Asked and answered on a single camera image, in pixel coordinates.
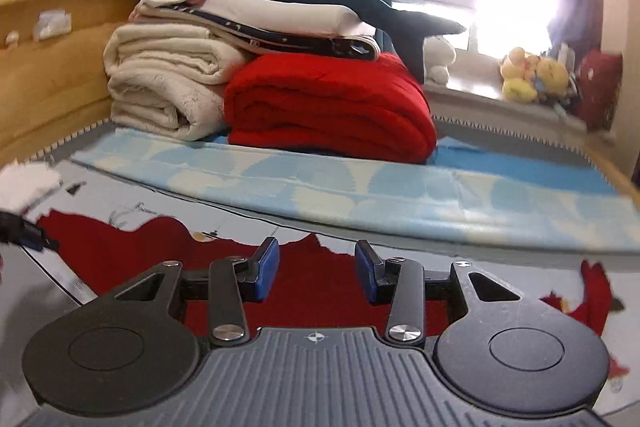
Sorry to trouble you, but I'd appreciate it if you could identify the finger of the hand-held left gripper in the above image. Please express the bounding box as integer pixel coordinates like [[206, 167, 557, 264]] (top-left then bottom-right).
[[0, 211, 60, 253]]

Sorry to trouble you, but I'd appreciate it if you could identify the wooden bed frame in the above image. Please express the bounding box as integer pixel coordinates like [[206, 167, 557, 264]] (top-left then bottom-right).
[[0, 0, 640, 208]]

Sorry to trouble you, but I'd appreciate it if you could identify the light blue patterned blanket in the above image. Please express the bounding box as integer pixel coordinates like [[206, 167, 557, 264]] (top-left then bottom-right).
[[70, 129, 640, 255]]

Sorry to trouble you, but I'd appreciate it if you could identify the navy trimmed folded quilt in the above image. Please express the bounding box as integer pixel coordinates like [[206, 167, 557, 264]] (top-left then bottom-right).
[[129, 2, 382, 60]]

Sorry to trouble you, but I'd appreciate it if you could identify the folded cream blanket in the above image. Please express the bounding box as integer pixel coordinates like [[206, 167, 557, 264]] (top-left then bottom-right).
[[104, 24, 256, 142]]

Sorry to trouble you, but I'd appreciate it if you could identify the pale yellow plush toy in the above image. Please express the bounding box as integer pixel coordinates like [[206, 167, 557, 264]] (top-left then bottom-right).
[[500, 48, 538, 104]]

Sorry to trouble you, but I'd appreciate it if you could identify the red knit sweater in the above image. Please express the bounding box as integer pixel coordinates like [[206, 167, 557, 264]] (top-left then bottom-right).
[[37, 214, 453, 338]]

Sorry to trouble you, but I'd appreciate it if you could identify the grey mattress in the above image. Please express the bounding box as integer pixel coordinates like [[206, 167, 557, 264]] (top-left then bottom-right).
[[35, 114, 608, 168]]

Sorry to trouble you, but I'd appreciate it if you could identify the white plush toy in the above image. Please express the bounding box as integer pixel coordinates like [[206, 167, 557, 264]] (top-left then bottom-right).
[[422, 36, 457, 85]]

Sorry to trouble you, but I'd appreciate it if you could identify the white fluffy garment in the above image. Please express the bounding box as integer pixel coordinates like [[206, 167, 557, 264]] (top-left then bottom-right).
[[0, 163, 62, 214]]

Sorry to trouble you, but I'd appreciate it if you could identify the windowsill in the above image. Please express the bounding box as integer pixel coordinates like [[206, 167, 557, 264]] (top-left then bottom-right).
[[425, 52, 616, 142]]

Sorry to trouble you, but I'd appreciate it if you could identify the white pillow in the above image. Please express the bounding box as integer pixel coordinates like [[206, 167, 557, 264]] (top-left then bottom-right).
[[205, 0, 377, 38]]

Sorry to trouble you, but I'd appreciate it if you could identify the bright yellow plush toy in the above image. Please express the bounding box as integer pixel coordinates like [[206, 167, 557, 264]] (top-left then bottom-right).
[[532, 57, 571, 95]]

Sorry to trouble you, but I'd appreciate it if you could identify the red cushion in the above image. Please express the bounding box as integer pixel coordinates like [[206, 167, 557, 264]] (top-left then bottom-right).
[[572, 49, 625, 132]]

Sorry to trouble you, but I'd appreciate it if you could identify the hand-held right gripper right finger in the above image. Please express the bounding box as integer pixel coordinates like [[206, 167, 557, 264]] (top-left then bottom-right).
[[354, 239, 531, 345]]

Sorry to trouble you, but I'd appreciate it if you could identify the tissue pack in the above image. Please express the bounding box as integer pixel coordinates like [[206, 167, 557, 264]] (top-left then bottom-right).
[[34, 9, 73, 40]]

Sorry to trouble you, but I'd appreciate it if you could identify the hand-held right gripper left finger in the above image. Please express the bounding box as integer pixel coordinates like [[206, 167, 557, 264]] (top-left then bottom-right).
[[102, 237, 279, 348]]

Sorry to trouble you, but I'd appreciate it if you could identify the folded red blanket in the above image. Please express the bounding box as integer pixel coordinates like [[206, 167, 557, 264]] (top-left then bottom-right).
[[223, 53, 438, 165]]

